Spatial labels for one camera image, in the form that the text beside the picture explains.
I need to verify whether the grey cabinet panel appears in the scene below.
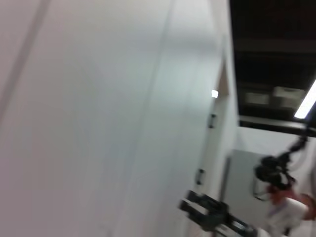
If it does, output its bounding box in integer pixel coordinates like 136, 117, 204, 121
221, 149, 272, 210

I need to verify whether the person in white shirt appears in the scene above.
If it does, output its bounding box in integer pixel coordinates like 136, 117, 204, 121
266, 185, 316, 237

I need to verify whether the long ceiling light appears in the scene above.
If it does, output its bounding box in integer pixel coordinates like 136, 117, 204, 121
293, 79, 316, 119

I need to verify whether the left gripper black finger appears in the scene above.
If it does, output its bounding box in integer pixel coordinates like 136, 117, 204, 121
178, 199, 201, 218
186, 189, 207, 204

